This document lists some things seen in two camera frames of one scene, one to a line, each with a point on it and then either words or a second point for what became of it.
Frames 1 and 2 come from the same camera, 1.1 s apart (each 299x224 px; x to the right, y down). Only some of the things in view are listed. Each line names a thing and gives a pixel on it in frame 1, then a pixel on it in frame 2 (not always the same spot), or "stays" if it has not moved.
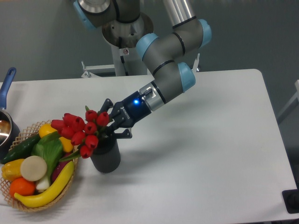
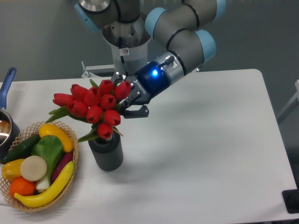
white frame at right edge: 296,95 stays
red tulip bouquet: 83,135 -> 97,105
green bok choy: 50,148 stays
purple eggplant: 60,166 stays
